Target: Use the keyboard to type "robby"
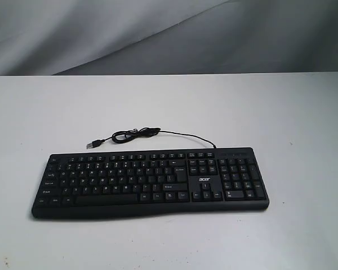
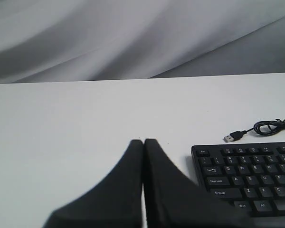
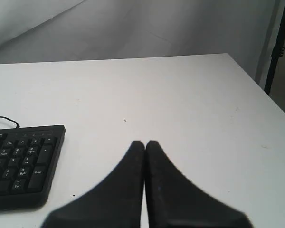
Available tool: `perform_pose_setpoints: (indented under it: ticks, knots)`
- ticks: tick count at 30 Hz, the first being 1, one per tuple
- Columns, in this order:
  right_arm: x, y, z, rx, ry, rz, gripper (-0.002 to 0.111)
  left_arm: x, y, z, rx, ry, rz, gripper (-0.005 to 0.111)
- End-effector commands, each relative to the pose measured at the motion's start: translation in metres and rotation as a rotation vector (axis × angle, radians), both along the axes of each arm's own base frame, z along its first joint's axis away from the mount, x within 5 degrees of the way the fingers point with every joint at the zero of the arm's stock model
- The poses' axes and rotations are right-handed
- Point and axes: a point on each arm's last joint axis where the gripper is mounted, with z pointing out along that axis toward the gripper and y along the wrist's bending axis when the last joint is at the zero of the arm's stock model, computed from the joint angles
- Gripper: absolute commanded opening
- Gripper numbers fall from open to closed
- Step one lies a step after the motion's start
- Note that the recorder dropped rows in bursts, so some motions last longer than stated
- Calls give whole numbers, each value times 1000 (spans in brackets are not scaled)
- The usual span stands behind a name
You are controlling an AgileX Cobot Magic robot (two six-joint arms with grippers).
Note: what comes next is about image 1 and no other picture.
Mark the black Acer keyboard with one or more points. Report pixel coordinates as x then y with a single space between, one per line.
100 185

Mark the grey backdrop cloth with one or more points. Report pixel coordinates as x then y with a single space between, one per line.
167 37

